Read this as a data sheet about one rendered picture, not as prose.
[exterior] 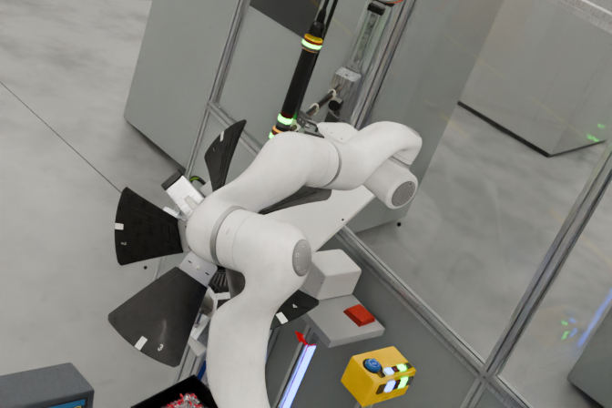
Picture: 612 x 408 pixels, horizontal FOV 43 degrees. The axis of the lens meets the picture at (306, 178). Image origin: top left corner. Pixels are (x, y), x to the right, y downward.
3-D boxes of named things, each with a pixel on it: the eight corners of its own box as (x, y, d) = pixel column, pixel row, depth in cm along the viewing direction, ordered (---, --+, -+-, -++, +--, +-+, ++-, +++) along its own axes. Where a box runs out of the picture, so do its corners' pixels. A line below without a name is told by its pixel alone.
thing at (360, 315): (358, 307, 264) (360, 301, 263) (374, 321, 259) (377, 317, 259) (342, 311, 258) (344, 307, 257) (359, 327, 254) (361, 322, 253)
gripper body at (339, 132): (335, 170, 167) (306, 144, 174) (369, 169, 174) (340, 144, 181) (347, 140, 164) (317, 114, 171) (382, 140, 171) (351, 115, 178)
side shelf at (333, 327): (320, 270, 282) (322, 262, 281) (382, 335, 259) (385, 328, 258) (267, 277, 267) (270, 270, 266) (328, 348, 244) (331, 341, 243)
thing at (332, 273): (325, 267, 279) (336, 241, 274) (352, 295, 269) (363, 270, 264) (288, 272, 268) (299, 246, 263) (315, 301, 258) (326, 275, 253)
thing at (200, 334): (195, 340, 223) (209, 320, 225) (209, 350, 219) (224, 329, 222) (181, 330, 216) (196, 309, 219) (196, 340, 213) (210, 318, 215)
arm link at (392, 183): (365, 136, 163) (342, 172, 165) (406, 169, 155) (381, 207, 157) (389, 145, 169) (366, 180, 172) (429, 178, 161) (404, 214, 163)
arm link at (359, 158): (333, 96, 141) (403, 120, 166) (288, 169, 144) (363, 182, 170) (369, 122, 136) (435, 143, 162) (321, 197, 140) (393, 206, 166)
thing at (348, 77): (334, 87, 253) (343, 64, 249) (354, 96, 252) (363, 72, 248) (325, 95, 244) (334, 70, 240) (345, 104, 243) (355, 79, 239)
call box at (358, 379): (380, 372, 219) (393, 344, 214) (402, 398, 212) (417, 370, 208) (337, 384, 209) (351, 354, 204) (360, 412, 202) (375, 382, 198)
